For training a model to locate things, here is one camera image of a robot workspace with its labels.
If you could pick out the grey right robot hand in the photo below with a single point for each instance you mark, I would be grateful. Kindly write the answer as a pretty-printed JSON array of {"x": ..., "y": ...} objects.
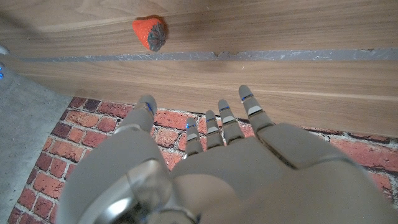
[{"x": 2, "y": 62}]

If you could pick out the red brick printed backdrop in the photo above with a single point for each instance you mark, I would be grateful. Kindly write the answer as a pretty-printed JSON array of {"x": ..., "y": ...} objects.
[{"x": 77, "y": 146}]

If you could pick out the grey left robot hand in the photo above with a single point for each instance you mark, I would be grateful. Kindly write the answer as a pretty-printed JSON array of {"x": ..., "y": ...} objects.
[{"x": 248, "y": 180}]

